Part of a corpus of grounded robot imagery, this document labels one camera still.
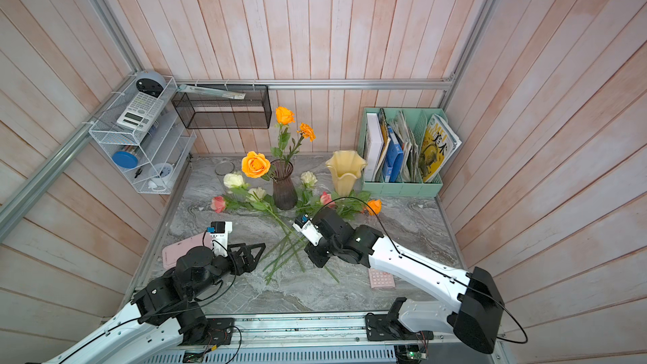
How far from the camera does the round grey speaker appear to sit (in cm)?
81

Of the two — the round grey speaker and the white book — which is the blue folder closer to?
the white book

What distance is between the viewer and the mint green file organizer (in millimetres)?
940

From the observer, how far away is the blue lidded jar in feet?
2.55
